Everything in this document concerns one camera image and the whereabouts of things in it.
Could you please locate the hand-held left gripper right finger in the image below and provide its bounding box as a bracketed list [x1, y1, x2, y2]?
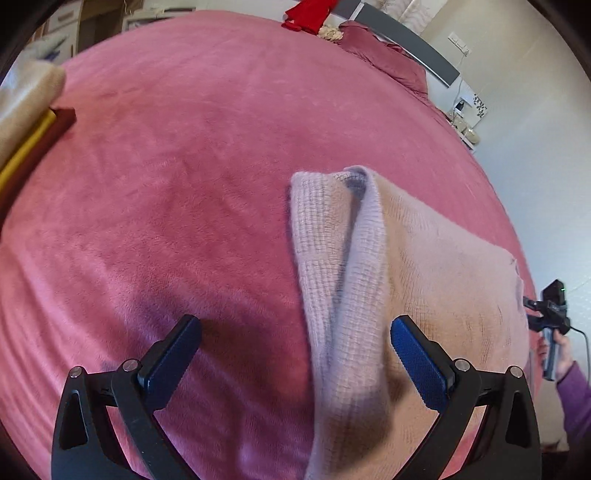
[390, 315, 541, 480]

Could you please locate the grey headboard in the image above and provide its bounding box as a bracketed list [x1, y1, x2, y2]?
[353, 0, 463, 89]

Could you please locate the white patterned curtain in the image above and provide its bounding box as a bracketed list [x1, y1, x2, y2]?
[382, 0, 447, 34]

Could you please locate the pink knit sweater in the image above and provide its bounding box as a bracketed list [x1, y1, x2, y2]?
[288, 165, 532, 480]

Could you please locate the pink pillow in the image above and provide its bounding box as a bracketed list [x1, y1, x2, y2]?
[339, 21, 431, 100]

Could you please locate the flower print white panel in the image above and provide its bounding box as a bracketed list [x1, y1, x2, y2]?
[468, 92, 489, 124]

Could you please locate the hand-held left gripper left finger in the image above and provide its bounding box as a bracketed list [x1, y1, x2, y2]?
[51, 314, 203, 480]

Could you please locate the person's right forearm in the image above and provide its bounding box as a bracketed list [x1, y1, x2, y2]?
[554, 359, 591, 449]

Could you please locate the cream folded cloth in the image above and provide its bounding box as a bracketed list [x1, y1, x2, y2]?
[0, 59, 66, 168]

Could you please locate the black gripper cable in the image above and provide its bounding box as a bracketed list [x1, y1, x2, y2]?
[567, 325, 591, 366]

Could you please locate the pink fleece blanket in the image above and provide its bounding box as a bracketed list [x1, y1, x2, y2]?
[0, 9, 539, 480]

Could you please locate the white nightstand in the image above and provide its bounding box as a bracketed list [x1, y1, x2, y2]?
[444, 78, 486, 154]

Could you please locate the person's right hand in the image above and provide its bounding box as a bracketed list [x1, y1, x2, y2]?
[536, 329, 577, 382]

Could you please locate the white drawer cabinet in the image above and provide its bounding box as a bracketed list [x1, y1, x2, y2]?
[33, 0, 126, 62]

